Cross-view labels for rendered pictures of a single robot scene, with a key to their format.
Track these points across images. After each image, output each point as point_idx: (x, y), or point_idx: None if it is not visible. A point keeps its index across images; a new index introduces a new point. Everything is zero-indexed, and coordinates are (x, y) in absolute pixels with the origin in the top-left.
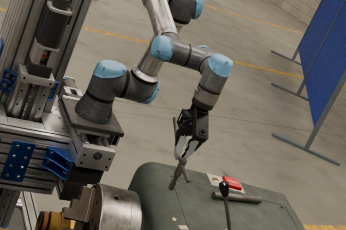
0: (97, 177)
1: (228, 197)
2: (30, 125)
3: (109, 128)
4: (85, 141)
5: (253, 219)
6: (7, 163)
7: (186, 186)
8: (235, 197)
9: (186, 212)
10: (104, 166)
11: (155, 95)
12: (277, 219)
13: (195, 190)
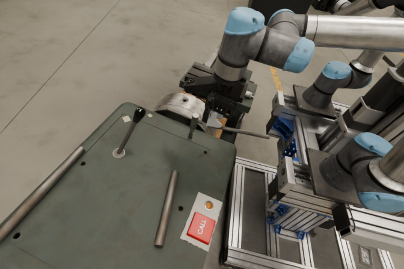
0: (280, 195)
1: (168, 188)
2: (311, 143)
3: (317, 179)
4: (294, 160)
5: (128, 203)
6: (285, 148)
7: (194, 155)
8: (166, 197)
9: (156, 130)
10: (279, 185)
11: (367, 197)
12: (117, 252)
13: (188, 162)
